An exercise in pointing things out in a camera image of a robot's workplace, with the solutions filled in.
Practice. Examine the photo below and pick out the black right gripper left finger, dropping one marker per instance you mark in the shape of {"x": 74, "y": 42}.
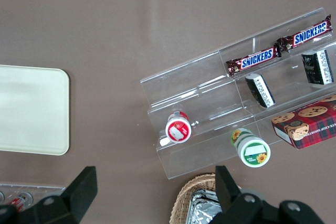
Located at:
{"x": 78, "y": 190}

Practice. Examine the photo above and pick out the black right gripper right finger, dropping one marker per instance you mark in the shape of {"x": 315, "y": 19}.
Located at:
{"x": 227, "y": 190}

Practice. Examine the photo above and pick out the aluminium foil tray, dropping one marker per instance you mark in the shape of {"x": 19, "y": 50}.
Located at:
{"x": 202, "y": 208}

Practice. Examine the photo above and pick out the light wicker basket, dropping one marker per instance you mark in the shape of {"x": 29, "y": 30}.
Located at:
{"x": 181, "y": 203}

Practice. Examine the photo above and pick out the beige rectangular tray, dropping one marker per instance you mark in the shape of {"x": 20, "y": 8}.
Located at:
{"x": 34, "y": 111}

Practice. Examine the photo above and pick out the clear acrylic bottle rack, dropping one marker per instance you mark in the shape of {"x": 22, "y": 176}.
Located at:
{"x": 39, "y": 188}

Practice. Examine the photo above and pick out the green lid yoghurt cup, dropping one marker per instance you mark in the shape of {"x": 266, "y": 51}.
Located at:
{"x": 253, "y": 151}

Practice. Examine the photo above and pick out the red cola bottle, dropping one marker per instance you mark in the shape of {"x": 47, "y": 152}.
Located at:
{"x": 22, "y": 200}

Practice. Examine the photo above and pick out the red lid yoghurt cup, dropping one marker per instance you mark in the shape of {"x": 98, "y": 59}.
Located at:
{"x": 178, "y": 129}

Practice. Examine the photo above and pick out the clear acrylic stepped shelf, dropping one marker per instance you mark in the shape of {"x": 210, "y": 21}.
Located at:
{"x": 210, "y": 90}

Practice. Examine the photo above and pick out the small dark carton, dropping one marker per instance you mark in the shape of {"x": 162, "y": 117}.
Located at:
{"x": 317, "y": 68}
{"x": 261, "y": 90}

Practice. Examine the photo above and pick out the red tartan cookie box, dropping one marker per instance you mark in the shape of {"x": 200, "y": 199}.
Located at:
{"x": 312, "y": 127}

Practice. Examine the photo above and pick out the Snickers chocolate bar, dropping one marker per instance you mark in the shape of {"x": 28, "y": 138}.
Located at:
{"x": 308, "y": 33}
{"x": 256, "y": 60}

